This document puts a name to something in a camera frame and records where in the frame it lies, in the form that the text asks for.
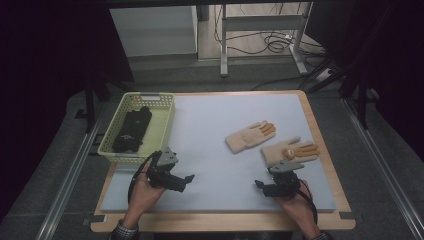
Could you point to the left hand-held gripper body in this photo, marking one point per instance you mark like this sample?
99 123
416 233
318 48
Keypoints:
160 173

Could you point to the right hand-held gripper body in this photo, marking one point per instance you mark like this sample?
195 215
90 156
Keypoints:
287 183

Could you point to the pale yellow plastic basket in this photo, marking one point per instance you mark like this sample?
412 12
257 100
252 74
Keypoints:
158 133

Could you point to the black glove with white logo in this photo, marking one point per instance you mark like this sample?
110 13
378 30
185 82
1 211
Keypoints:
135 128

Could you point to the person's left hand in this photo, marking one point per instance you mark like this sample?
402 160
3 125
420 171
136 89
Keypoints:
143 198

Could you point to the person's right hand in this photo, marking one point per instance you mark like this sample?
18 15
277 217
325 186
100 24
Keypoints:
301 210

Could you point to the beige knit glove orange fingers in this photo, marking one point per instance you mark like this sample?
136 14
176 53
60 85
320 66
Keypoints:
246 138
276 153

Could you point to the white foam mat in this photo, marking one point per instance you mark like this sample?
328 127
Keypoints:
216 186

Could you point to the black stand legs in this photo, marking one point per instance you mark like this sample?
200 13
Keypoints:
89 106

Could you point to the black tripod legs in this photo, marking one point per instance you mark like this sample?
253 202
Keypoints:
361 100

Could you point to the white power strip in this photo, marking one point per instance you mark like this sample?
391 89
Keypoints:
323 75

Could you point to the white cabinet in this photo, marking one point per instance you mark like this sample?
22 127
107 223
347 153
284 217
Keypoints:
155 31

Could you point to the aluminium rail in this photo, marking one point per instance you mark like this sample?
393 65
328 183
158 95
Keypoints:
383 166
66 180

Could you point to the grey metal stand frame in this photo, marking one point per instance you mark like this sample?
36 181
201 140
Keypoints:
261 24

